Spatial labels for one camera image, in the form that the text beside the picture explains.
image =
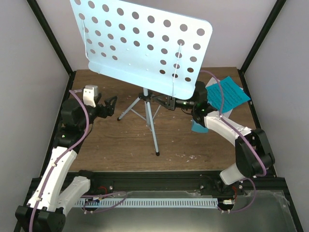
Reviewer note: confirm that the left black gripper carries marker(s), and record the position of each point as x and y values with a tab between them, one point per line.
110	110

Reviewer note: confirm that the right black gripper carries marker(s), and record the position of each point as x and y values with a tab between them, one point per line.
171	105

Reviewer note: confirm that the blue metronome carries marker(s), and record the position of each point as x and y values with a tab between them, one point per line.
195	127

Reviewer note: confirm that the light blue music stand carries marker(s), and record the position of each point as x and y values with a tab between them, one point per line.
157	50

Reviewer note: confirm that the white sheet music page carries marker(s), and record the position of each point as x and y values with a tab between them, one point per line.
225	114

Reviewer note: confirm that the blue sheet music page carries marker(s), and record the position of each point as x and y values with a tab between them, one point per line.
234	95

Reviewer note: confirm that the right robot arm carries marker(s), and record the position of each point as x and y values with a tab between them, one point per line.
252	149

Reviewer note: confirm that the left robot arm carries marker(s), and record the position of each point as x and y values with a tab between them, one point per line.
48	207

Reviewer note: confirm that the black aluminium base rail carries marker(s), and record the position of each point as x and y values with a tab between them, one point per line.
205	182

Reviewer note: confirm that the light blue slotted cable duct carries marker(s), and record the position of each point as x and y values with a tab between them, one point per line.
152	203

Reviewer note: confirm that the left black frame post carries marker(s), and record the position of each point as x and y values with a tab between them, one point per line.
50	35

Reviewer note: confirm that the black frame post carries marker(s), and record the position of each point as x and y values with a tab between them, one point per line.
50	35
274	13

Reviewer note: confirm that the right black frame post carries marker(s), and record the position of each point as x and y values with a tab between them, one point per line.
274	13

